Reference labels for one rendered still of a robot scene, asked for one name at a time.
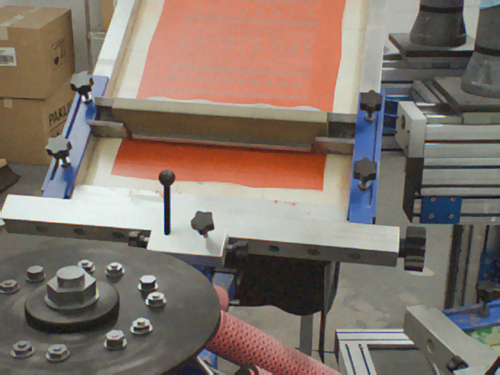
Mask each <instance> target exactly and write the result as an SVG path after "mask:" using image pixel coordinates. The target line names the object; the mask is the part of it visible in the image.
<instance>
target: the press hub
mask: <svg viewBox="0 0 500 375"><path fill-rule="evenodd" d="M220 317H221V303H220V299H219V297H218V295H217V291H216V289H215V287H214V286H213V284H212V282H211V281H210V280H209V279H208V278H206V276H205V275H204V274H203V273H201V272H200V270H198V269H197V268H195V267H193V266H192V265H190V264H188V262H183V261H182V260H180V259H178V258H177V257H175V256H170V255H168V254H165V253H161V252H159V251H157V252H155V251H153V250H149V249H145V248H141V247H137V246H120V245H107V244H81V245H68V246H54V247H48V248H43V249H38V250H34V251H30V252H27V253H19V254H15V255H11V256H8V257H5V258H3V259H0V375H172V374H174V373H175V372H177V371H178V370H180V369H183V367H185V366H186V365H188V364H189V363H190V362H191V361H193V360H195V359H196V357H197V356H198V355H199V354H200V353H202V352H203V350H204V349H205V348H206V346H208V345H209V344H210V341H211V339H212V338H213V337H214V335H215V332H216V329H217V328H218V324H219V322H220Z"/></svg>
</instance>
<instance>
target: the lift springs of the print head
mask: <svg viewBox="0 0 500 375"><path fill-rule="evenodd" d="M213 286H214V287H215V289H216V291H217V295H218V297H219V299H220V303H221V317H220V322H219V324H218V328H217V329H216V332H215V335H214V337H213V338H212V339H211V341H210V344H209V345H208V346H206V348H205V349H204V350H206V351H208V352H211V353H213V354H216V355H218V356H219V357H221V358H222V359H226V360H228V361H229V362H231V363H234V364H235V365H236V366H239V367H241V368H239V370H237V371H236V372H235V373H233V375H343V374H341V373H340V372H338V371H335V370H333V369H331V368H330V367H328V366H327V365H325V364H323V363H321V362H319V361H315V360H314V359H313V358H312V357H310V356H308V355H307V354H304V353H301V352H299V351H297V350H296V349H295V348H294V347H292V346H289V345H286V344H284V343H282V342H281V341H280V340H278V339H276V338H275V337H271V336H270V335H268V334H266V333H264V332H263V331H262V330H259V329H257V328H255V327H253V326H252V325H250V324H248V323H245V322H244V321H242V320H240V319H239V318H237V317H234V316H232V315H230V314H229V313H228V312H225V311H226V310H227V309H228V306H229V296H228V293H227V292H226V291H225V290H224V289H223V287H221V286H216V285H213ZM188 365H189V366H191V367H193V368H196V369H198V370H200V371H202V373H203V374H204V375H228V374H225V373H223V372H221V371H219V370H216V369H215V368H213V367H210V366H209V365H207V364H206V363H205V362H204V361H203V360H202V358H201V357H200V356H199V355H198V356H197V357H196V359H195V360H193V361H191V362H190V363H189V364H188Z"/></svg>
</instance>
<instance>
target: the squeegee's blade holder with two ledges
mask: <svg viewBox="0 0 500 375"><path fill-rule="evenodd" d="M132 137H133V138H134V139H141V140H152V141H170V142H184V143H196V144H207V145H217V146H238V147H249V148H270V149H280V150H292V151H303V152H310V150H311V143H303V142H280V141H269V140H258V139H247V138H236V137H204V136H193V135H182V134H171V133H159V132H148V131H137V130H134V131H133V134H132Z"/></svg>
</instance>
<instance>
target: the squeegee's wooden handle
mask: <svg viewBox="0 0 500 375"><path fill-rule="evenodd" d="M112 112H113V117H114V119H115V121H118V122H126V124H127V127H128V133H129V134H133V131H134V130H137V131H148V132H159V133H171V134H182V135H193V136H204V137H226V138H247V139H258V140H269V141H280V142H303V143H311V146H315V137H316V136H321V137H327V136H328V118H329V114H328V112H321V111H309V110H297V109H285V108H261V107H249V106H236V105H225V104H201V103H190V102H177V101H165V100H153V99H141V98H128V97H117V96H116V97H115V98H114V99H113V102H112Z"/></svg>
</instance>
